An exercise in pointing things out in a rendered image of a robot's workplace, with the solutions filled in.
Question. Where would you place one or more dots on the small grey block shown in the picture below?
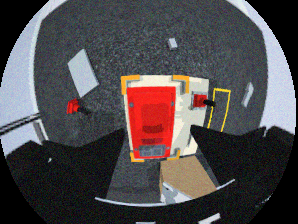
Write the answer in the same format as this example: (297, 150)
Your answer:
(172, 44)

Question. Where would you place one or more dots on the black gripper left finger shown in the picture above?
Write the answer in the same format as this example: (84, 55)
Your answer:
(93, 162)

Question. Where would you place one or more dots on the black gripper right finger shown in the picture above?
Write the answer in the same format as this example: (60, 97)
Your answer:
(224, 152)

